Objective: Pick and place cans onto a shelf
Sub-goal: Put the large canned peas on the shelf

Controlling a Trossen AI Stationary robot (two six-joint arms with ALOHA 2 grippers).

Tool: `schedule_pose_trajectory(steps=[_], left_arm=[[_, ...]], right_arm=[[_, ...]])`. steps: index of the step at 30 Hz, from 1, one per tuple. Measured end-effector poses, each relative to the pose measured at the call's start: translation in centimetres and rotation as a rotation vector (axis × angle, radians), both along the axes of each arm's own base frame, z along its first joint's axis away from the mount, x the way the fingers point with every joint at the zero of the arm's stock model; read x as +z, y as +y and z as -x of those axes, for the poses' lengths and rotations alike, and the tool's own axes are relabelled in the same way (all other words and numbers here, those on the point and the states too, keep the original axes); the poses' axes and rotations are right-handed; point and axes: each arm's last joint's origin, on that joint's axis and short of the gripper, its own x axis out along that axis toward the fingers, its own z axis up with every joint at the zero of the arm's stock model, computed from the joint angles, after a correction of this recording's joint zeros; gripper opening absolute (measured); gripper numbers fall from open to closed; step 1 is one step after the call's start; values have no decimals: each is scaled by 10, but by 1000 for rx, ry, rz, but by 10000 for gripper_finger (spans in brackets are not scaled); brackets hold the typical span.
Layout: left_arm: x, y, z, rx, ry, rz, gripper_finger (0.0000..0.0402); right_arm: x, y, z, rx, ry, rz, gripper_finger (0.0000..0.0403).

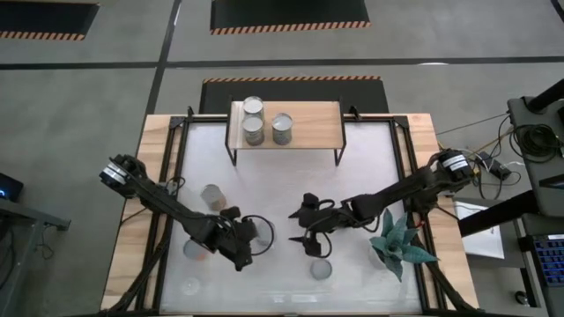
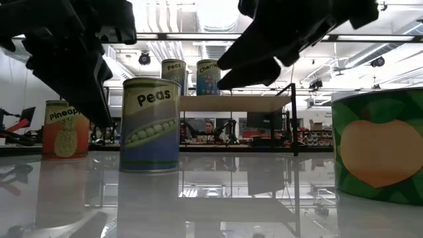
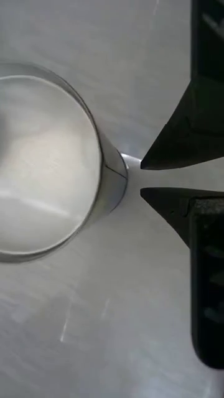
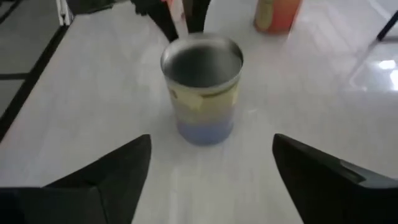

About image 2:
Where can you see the black table edge rail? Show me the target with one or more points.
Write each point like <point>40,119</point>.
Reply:
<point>231,149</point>

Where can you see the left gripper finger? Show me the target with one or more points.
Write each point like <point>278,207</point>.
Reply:
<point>79,92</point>
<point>102,71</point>

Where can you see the pineapple label tin can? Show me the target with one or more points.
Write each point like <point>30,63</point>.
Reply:
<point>62,139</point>

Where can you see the person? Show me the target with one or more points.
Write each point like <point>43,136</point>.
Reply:
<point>209,130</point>

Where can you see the black background monitor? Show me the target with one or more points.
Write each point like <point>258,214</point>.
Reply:
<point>264,120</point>

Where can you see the black ceiling spotlight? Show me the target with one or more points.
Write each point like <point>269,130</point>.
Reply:
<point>316,84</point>
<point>144,59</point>
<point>377,61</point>

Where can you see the cherries label tin can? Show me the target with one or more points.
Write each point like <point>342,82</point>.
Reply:
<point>207,79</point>

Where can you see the short green peach can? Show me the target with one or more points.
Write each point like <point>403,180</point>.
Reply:
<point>376,152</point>

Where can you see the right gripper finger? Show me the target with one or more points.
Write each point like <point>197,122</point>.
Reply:
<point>251,49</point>
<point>248,77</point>

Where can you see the black background robot arms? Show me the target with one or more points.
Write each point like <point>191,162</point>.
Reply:
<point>229,130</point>

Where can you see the black red background robot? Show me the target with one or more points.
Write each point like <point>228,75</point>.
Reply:
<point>16,132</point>

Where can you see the peas label tin can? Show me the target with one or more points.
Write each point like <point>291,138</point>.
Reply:
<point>150,139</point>
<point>173,76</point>

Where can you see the wooden shelf black metal frame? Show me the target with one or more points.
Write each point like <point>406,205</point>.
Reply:
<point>231,103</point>

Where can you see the brown cardboard box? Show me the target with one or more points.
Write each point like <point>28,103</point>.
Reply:
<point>316,125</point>

